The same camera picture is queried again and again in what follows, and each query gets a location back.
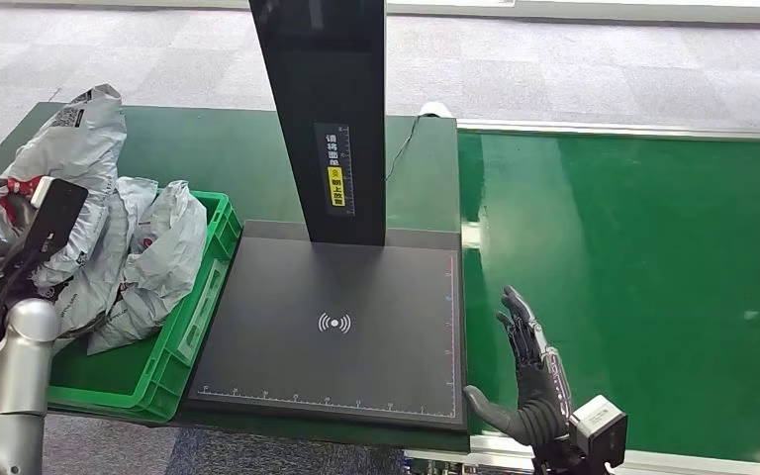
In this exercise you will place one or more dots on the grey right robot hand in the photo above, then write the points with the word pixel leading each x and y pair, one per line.
pixel 537 387

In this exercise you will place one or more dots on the red and white plastic mailer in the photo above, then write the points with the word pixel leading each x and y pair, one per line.
pixel 85 144

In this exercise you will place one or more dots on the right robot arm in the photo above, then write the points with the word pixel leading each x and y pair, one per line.
pixel 557 452

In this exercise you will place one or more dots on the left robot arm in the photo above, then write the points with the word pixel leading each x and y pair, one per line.
pixel 6 393

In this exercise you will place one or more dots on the green conveyor belt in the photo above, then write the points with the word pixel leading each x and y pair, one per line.
pixel 649 262

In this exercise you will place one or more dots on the black inbound scanning machine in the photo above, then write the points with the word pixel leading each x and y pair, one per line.
pixel 327 295

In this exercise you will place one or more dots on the green plastic delivery crate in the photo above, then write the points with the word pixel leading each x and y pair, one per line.
pixel 157 387

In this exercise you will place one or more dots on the white conveyor roller end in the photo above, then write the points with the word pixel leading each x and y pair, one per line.
pixel 436 110

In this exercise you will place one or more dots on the grey crumpled plastic mailer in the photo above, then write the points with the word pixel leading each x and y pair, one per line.
pixel 163 252
pixel 111 226

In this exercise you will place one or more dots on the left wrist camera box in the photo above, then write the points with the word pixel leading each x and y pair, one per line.
pixel 59 216

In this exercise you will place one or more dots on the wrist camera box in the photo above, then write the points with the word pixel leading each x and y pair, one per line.
pixel 606 436
pixel 59 216

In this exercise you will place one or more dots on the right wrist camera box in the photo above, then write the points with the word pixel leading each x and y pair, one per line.
pixel 606 436

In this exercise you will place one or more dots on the silver conveyor frame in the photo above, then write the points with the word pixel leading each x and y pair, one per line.
pixel 616 129

